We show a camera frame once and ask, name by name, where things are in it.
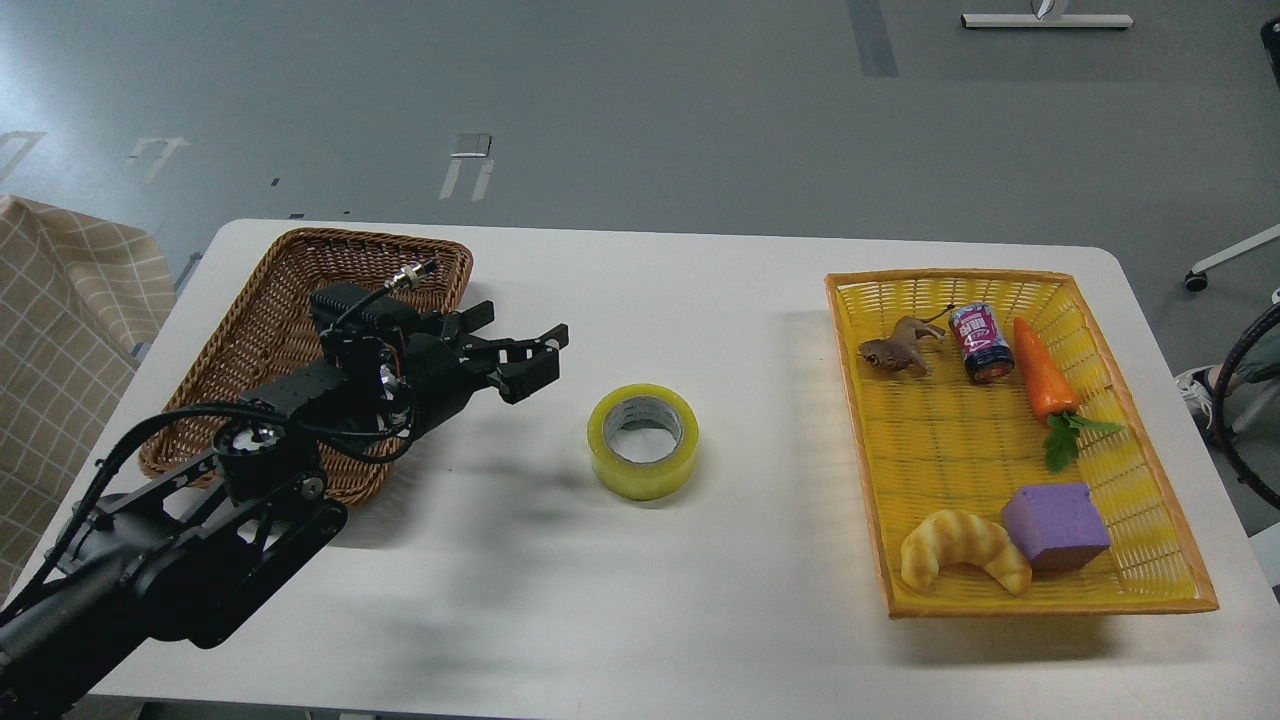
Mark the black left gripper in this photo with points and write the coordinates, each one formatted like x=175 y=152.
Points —
x=442 y=377

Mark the yellow tape roll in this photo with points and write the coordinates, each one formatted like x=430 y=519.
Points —
x=643 y=406

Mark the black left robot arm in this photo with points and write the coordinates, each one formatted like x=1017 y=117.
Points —
x=199 y=515

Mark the brown wicker basket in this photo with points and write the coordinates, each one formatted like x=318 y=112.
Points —
x=267 y=332

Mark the beige checkered cloth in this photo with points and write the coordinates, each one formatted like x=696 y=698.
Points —
x=78 y=295

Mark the brown toy frog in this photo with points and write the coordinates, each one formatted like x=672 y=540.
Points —
x=898 y=351

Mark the yellow plastic basket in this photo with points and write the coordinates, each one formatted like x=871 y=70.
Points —
x=942 y=442

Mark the toy croissant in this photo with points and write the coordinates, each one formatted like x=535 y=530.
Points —
x=949 y=537

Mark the small purple drink can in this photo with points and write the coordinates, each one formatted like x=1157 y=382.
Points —
x=987 y=356

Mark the orange toy carrot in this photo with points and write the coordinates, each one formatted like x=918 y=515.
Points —
x=1052 y=399

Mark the white stand base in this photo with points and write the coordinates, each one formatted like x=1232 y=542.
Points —
x=1031 y=21

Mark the purple foam block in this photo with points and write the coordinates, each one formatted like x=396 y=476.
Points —
x=1056 y=527

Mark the white sneaker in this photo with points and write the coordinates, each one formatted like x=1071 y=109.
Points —
x=1195 y=388

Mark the white chair leg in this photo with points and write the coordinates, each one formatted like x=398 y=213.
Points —
x=1196 y=279

